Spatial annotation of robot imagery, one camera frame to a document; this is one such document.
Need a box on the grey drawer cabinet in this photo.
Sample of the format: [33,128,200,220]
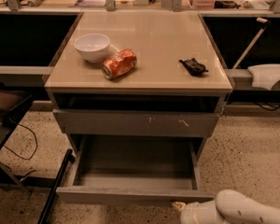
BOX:
[45,10,232,153]

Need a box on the black metal bar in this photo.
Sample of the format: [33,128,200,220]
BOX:
[37,148,75,224]

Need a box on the grey top drawer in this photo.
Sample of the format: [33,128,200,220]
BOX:
[53,109,218,137]

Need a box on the white stick with tip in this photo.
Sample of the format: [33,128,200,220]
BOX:
[232,17,271,69]

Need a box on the black floor cable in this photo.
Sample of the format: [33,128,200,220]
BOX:
[3,121,39,161]

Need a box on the white ceramic bowl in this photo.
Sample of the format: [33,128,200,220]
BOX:
[74,34,110,63]

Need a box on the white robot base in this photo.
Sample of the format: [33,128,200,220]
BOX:
[247,63,280,91]

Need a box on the crumpled black snack bag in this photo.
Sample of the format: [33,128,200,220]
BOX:
[179,58,207,77]

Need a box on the crushed orange soda can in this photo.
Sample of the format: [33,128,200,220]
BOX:
[102,49,137,79]

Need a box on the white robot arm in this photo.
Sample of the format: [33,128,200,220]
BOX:
[172,189,280,224]

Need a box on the black chair frame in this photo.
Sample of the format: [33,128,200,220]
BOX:
[0,91,34,191]

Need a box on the grey drawer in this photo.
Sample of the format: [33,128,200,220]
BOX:
[57,135,213,206]
[53,109,218,137]

